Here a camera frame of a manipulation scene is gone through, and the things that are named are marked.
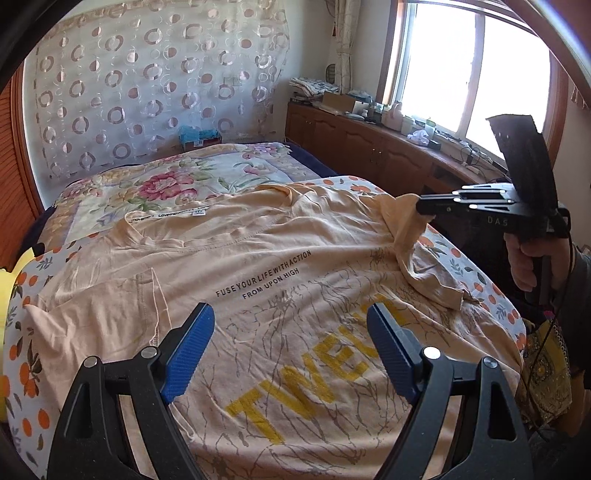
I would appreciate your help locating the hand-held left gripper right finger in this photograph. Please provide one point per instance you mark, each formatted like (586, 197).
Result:
(392, 353)

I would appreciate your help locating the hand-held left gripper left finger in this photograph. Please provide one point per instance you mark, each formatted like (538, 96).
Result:
(191, 353)

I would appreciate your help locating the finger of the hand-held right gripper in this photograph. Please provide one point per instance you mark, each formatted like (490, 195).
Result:
(443, 205)
(480, 189)

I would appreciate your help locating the peach printed t-shirt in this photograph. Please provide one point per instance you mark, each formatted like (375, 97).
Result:
(258, 286)

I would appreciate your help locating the person's right hand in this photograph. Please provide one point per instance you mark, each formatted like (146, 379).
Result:
(519, 263)

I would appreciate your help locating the white power strip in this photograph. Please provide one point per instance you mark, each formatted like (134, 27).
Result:
(472, 168)

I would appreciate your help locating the white plastic bag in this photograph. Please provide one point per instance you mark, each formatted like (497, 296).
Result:
(419, 137)

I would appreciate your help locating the wooden cabinet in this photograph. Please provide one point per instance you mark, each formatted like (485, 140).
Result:
(369, 143)

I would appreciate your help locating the white plastic bottle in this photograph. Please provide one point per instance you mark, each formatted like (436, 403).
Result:
(392, 116)

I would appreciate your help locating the window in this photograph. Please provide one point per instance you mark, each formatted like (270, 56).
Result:
(466, 69)

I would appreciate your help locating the cardboard box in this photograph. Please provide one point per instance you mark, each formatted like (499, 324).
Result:
(337, 102)

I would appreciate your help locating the yellow patterned cloth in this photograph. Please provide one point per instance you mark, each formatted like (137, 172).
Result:
(547, 374)

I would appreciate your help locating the orange fruit print bedsheet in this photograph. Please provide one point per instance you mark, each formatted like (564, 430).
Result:
(27, 341)

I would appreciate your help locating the floral quilt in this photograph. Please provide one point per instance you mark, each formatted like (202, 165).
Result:
(184, 180)

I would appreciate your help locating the stack of folded cloths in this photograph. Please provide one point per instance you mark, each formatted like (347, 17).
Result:
(314, 87)

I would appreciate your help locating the patterned window curtain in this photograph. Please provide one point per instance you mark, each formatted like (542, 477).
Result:
(346, 41)

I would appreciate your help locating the blue cloth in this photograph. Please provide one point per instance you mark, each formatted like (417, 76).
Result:
(198, 134)

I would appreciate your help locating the reddish wooden slatted panel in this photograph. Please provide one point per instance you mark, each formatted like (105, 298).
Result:
(16, 184)

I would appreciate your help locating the circle pattern sheer curtain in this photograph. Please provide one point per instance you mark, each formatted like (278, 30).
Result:
(152, 87)

